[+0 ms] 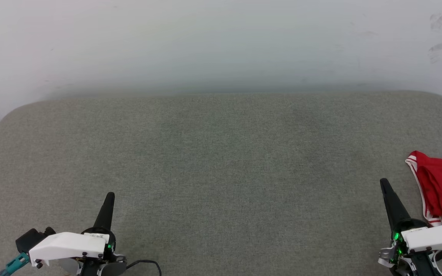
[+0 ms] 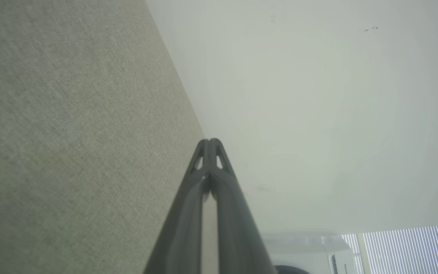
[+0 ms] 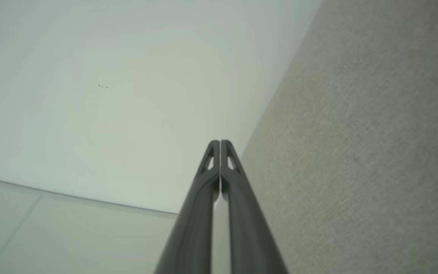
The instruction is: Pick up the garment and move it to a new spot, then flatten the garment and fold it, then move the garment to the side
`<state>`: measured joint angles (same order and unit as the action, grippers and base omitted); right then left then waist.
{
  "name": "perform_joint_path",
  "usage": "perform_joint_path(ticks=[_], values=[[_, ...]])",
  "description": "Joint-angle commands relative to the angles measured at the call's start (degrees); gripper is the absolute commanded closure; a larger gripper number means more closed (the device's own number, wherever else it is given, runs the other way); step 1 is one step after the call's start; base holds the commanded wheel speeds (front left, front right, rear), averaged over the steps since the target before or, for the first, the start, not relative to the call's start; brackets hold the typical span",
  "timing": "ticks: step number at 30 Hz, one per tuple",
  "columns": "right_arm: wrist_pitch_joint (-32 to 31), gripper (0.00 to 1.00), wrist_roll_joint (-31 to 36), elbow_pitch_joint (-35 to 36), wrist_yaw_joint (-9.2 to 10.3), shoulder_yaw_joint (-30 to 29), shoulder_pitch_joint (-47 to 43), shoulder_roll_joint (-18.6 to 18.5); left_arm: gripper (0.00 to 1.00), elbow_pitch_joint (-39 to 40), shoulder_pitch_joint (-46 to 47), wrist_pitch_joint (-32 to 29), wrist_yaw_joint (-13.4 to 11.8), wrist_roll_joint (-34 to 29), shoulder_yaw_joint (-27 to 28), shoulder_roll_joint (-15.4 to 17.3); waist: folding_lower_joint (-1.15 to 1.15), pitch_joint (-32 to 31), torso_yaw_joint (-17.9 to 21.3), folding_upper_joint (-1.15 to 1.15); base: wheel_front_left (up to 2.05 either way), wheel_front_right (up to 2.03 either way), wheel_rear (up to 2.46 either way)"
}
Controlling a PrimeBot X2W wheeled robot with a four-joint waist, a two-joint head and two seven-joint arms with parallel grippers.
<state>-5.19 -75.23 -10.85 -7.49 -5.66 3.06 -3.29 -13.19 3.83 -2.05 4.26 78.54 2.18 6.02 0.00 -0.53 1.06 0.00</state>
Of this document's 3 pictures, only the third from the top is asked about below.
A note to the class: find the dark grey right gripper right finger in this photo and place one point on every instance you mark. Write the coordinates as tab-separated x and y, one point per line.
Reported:
247	228

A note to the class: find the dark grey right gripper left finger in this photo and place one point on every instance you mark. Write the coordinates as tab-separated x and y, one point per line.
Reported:
194	228

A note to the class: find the grey fabric sofa cushion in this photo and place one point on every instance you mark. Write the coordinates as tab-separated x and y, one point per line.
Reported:
356	152

